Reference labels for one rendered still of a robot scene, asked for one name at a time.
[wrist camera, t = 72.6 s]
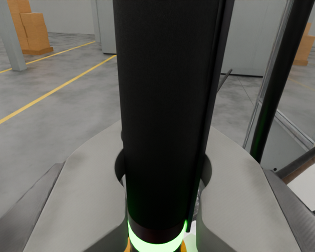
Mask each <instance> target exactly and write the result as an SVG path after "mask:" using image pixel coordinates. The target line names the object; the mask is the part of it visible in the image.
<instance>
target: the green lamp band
mask: <svg viewBox="0 0 315 252"><path fill-rule="evenodd" d="M184 229H185V227H184V228H183V230H182V232H181V233H180V235H179V236H178V237H177V238H175V239H174V240H172V241H170V242H168V243H165V244H150V243H146V242H144V241H142V240H140V239H139V238H138V237H136V236H135V234H134V233H133V232H132V230H131V228H130V225H129V224H128V230H129V237H130V240H131V242H132V244H133V245H134V246H135V248H136V249H137V250H138V251H140V252H173V251H175V250H176V249H177V248H178V246H179V245H180V244H181V242H182V239H183V235H184Z"/></svg>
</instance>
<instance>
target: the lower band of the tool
mask: <svg viewBox="0 0 315 252"><path fill-rule="evenodd" d="M124 252H130V237H128V244H127V247H126V249H125V251H124ZM181 252H187V248H186V245H185V242H184V240H183V239H182V245H181Z"/></svg>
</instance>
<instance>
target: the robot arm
mask: <svg viewBox="0 0 315 252"><path fill-rule="evenodd" d="M124 174H125V161H124V147H123V134H122V120H121V119H120V120H119V121H117V122H115V123H114V124H112V125H111V126H109V127H108V128H106V129H104V130H103V131H101V132H100V133H98V134H97V135H95V136H93V137H92V138H90V139H89V140H88V141H86V142H85V143H84V144H82V145H81V146H80V147H79V148H77V149H76V150H75V151H74V152H73V153H72V154H71V155H70V156H69V157H68V158H67V159H66V160H65V161H64V162H63V163H55V164H54V165H53V166H52V167H51V168H50V169H49V170H48V171H47V172H46V173H45V174H44V175H43V176H42V177H41V178H40V179H39V180H38V181H37V182H36V183H35V184H34V185H33V186H32V187H31V188H30V189H29V190H28V191H27V192H26V193H25V194H24V195H23V196H22V197H21V198H20V199H19V200H18V201H17V202H16V203H15V204H14V205H13V206H12V207H11V208H10V209H9V210H8V211H7V212H6V213H5V214H4V215H3V216H2V217H1V218H0V252H124V251H125V250H126V248H127V245H128V211H127V200H126V191H125V188H124V187H123V186H122V185H121V184H120V181H121V179H122V177H123V176H124ZM200 178H201V180H202V181H203V183H204V186H205V188H204V190H203V191H202V193H201V197H200V202H199V208H198V213H197V218H196V248H197V251H198V252H315V214H314V213H313V212H312V211H311V210H310V209H309V208H308V207H307V206H306V205H305V204H304V203H303V202H302V200H301V199H300V198H299V197H298V196H297V195H296V194H295V193H294V192H293V191H292V190H291V189H290V188H289V187H288V186H287V185H286V184H285V183H284V182H283V181H282V180H281V179H280V178H279V177H278V176H277V175H276V174H275V173H274V172H273V170H270V169H263V168H262V166H261V165H260V164H259V163H258V162H257V161H256V160H255V159H254V158H253V157H252V156H251V155H250V154H249V153H248V152H247V151H246V150H244V149H243V148H242V147H241V146H240V145H238V144H237V143H236V142H234V141H233V140H231V139H230V138H228V137H227V136H225V135H224V134H223V133H221V132H220V131H218V130H217V129H215V128H214V127H212V126H210V130H209V135H208V141H207V146H206V151H205V156H204V161H203V166H202V172H201V177H200Z"/></svg>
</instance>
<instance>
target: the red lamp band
mask: <svg viewBox="0 0 315 252"><path fill-rule="evenodd" d="M187 210H188V207H187ZM187 210H186V213H185V215H184V217H183V218H182V220H181V221H180V222H179V223H177V224H176V225H174V226H172V227H169V228H166V229H150V228H146V227H144V226H142V225H140V224H138V223H137V222H136V221H135V220H134V219H133V218H132V217H131V215H130V213H129V210H128V202H127V216H128V223H129V226H130V228H131V230H132V231H133V233H134V234H135V235H136V236H137V237H139V238H140V239H142V240H143V241H146V242H149V243H154V244H161V243H166V242H169V241H171V240H173V239H175V238H176V237H177V236H178V235H179V234H180V233H181V232H182V230H183V228H184V226H185V223H186V216H187Z"/></svg>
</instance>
